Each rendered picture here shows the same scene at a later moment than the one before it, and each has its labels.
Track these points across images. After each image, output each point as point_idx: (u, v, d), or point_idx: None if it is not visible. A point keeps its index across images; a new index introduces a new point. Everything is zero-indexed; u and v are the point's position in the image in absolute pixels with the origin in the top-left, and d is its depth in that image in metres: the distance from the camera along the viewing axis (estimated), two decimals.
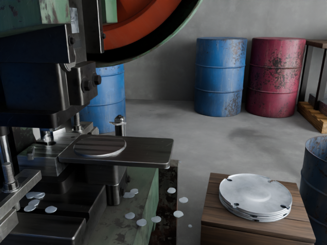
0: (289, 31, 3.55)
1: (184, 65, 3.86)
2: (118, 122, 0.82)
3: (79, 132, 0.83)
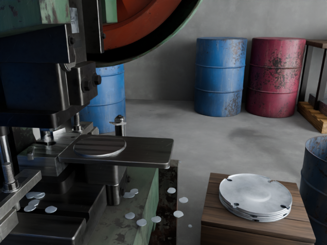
0: (289, 31, 3.55)
1: (184, 65, 3.86)
2: (118, 122, 0.82)
3: (79, 132, 0.83)
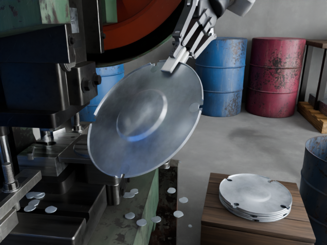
0: (289, 31, 3.55)
1: None
2: None
3: (79, 132, 0.83)
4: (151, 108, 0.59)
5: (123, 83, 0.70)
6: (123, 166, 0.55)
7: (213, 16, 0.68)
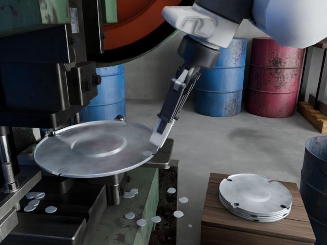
0: None
1: None
2: None
3: None
4: (111, 143, 0.67)
5: (93, 125, 0.79)
6: (63, 168, 0.58)
7: (184, 64, 0.52)
